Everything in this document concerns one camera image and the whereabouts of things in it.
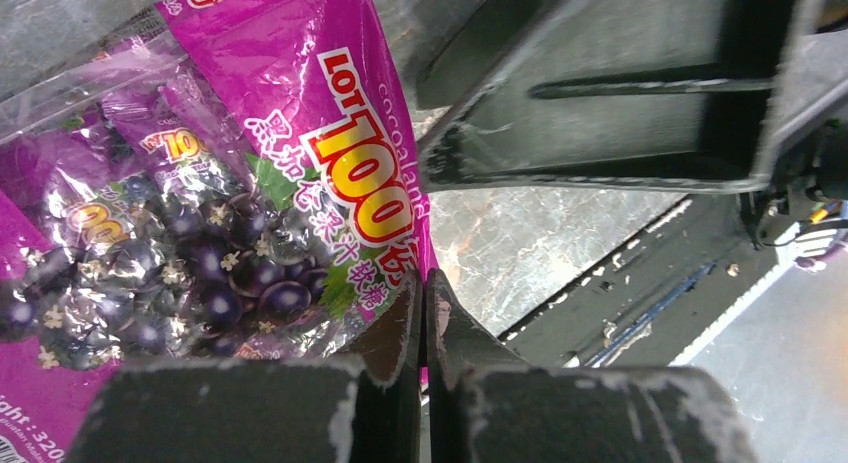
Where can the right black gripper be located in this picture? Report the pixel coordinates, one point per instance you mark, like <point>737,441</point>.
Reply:
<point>807,192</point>

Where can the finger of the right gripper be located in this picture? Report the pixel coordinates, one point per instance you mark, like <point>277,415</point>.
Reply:
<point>672,95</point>

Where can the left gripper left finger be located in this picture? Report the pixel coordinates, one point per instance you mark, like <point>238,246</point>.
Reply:
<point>360,404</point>

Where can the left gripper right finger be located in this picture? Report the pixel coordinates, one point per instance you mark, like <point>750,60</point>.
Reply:
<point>487,404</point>

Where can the purple candy bag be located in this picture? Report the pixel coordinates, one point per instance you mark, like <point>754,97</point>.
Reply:
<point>238,179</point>

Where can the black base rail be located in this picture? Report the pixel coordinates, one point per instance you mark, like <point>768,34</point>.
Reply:
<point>658,298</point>

